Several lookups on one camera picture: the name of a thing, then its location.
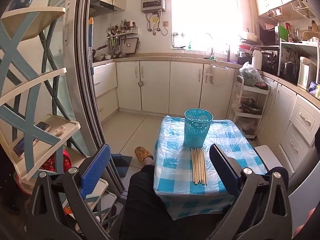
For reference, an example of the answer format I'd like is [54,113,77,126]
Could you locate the white counter shelf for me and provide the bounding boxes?
[277,40,320,85]

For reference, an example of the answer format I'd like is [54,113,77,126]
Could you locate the water heater hoses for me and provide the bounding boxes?
[146,10,168,36]

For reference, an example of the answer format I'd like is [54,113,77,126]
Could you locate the dark cooking pot with lid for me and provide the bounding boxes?
[241,100,263,115]

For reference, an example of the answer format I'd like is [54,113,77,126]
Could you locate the wall utensil rack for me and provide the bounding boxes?
[106,20,139,58]

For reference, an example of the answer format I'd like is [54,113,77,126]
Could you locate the white electric kettle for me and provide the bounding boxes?
[297,56,313,89]

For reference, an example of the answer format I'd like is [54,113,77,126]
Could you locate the blue box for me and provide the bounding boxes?
[308,81,320,97]

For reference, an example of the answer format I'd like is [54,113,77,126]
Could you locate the range hood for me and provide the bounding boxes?
[89,0,118,17]

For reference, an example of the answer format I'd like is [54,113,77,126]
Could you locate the hanging metal tray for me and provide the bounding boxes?
[124,37,140,54]

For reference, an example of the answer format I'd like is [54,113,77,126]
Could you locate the white thermos jug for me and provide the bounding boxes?
[251,47,263,70]

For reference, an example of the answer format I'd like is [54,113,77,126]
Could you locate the stacked kitchen basins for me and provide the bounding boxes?
[237,29,258,55]

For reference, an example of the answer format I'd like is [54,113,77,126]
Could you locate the white storage trolley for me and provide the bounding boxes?
[231,75,270,139]

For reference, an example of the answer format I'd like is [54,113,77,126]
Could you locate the white wire basket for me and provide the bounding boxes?
[267,7,293,22]
[291,0,318,18]

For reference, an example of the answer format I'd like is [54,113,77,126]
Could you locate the cream lower cabinets with drawers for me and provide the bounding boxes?
[255,75,320,175]

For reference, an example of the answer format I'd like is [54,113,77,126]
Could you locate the kitchen window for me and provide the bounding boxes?
[171,0,247,55]

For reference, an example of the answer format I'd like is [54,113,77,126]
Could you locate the blue checked plastic tablecloth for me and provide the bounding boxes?
[153,115,268,220]

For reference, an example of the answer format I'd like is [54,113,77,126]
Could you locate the bundle of wooden chopsticks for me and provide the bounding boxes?
[191,147,209,186]

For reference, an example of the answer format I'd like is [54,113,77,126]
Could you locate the white wooden stool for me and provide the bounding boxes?
[254,145,283,175]

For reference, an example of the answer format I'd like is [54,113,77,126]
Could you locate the red patterned tin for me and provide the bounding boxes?
[40,150,72,173]

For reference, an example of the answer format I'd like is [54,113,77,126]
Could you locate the white shelf rack blue braces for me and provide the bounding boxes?
[0,6,118,233]

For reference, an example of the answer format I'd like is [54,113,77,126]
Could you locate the smartphone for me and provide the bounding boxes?
[35,122,51,132]
[12,137,38,157]

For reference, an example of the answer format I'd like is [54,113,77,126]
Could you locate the yellow patterned slipper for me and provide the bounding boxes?
[134,147,154,162]

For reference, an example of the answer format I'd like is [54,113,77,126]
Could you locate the black wok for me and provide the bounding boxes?
[92,44,108,60]

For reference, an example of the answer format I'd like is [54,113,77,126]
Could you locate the blue perforated plastic basket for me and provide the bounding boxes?
[184,108,214,147]

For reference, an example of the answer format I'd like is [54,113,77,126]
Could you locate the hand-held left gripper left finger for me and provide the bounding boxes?
[26,144,118,240]

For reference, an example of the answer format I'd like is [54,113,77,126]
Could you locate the mop with orange handle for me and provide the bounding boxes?
[87,17,94,75]

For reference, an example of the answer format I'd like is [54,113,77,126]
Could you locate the white hanging door bin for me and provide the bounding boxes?
[205,64,229,84]

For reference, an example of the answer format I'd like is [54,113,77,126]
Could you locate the person's right hand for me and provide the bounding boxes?
[294,208,316,240]

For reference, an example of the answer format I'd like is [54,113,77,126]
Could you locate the chrome kitchen faucet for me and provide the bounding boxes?
[205,32,215,57]

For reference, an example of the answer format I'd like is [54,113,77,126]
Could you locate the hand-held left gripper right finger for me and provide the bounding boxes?
[209,144,293,240]

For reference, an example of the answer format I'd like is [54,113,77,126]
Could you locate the plastic bag of vegetables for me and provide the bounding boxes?
[239,62,262,87]

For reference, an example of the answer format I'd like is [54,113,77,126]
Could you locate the silver sliding door frame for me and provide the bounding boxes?
[64,0,125,198]

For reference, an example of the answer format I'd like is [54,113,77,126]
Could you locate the person's leg in black trousers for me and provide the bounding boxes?
[120,164,225,240]

